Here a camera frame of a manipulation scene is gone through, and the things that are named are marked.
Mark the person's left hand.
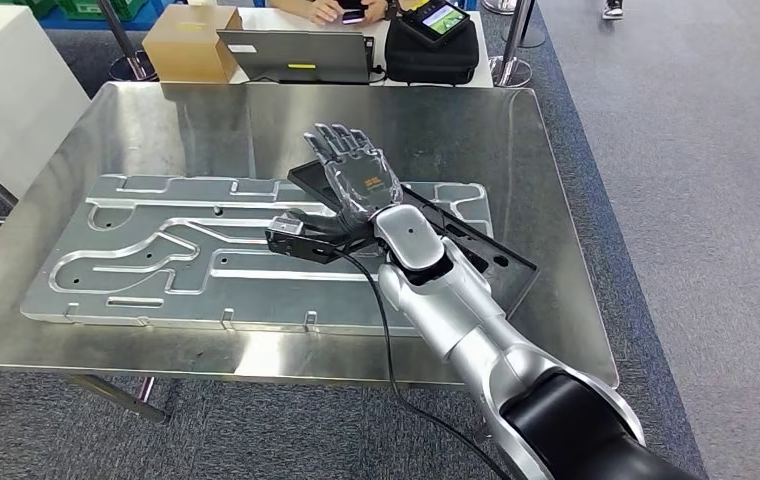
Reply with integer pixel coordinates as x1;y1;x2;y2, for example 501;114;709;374
358;0;389;24

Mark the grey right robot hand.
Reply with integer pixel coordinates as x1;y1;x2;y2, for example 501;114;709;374
287;122;404;243

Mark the person's right hand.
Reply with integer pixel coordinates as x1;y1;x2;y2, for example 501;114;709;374
305;0;344;26

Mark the black plastic frame part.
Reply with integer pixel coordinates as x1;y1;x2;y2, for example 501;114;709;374
287;158;540;319

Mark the grey laptop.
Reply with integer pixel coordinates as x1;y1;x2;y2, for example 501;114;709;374
216;29;376;85

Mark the black handheld screen device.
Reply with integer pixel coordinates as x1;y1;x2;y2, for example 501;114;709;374
398;0;473;49

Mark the black bag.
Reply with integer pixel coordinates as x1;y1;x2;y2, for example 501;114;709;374
384;16;481;86

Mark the brown cardboard box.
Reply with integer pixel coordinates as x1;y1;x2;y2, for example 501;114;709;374
142;5;243;84

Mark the aluminium grooved jig plate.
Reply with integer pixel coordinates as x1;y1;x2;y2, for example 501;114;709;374
20;174;495;339

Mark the green plastic crate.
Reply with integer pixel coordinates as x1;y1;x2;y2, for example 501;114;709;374
0;0;57;20
55;0;149;21

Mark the blue floor pallet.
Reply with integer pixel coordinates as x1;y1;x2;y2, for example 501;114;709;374
38;6;179;32

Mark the white cabinet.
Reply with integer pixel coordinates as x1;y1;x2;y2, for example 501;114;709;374
0;5;92;200

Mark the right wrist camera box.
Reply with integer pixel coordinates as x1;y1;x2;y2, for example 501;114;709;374
265;217;381;265

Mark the steel table frame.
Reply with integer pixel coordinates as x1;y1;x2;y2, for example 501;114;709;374
0;80;621;425

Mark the black camera cable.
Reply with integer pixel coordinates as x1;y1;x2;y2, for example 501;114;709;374
326;245;514;480

